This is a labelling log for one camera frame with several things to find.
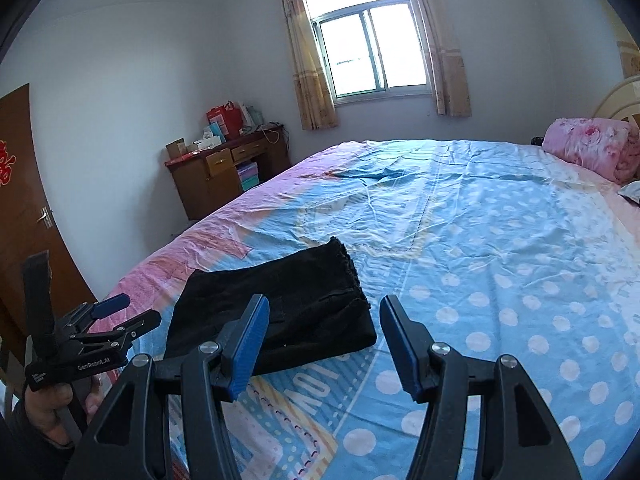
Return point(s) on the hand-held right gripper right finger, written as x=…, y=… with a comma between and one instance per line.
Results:
x=400, y=345

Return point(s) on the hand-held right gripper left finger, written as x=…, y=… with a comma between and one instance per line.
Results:
x=247, y=345

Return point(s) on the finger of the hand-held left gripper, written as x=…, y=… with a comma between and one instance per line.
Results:
x=112, y=304
x=135, y=324

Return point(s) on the black pants with striped cuffs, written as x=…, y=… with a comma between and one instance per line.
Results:
x=300, y=310

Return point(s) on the person's left forearm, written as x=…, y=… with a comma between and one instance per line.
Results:
x=30, y=450

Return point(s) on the person's left hand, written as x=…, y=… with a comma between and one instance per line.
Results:
x=45, y=410

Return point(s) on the brown wooden door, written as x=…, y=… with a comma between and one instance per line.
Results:
x=25, y=240

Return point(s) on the bed with blue sheet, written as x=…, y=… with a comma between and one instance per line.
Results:
x=475, y=240

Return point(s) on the brown wooden desk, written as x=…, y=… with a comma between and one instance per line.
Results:
x=210, y=180

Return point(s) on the cardboard box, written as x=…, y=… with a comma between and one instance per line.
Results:
x=176, y=149

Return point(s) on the stack of pastel boxes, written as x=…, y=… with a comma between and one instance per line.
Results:
x=248, y=176

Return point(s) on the red door decoration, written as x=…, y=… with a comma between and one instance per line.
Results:
x=5, y=162

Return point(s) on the white tissue box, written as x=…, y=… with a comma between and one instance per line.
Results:
x=207, y=144

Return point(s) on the teal box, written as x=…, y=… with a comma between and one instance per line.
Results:
x=216, y=130

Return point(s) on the red gift bag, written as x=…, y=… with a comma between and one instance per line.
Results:
x=227, y=120

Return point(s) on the pink floral quilt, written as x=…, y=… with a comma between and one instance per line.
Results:
x=590, y=145

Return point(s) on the white printed pillow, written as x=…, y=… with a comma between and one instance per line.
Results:
x=631, y=194

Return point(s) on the beige curtain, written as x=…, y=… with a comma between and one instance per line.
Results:
x=445, y=60
x=310, y=75

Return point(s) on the window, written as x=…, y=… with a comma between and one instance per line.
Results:
x=360, y=50

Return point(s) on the cream bed headboard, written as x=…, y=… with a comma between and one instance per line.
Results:
x=615, y=100

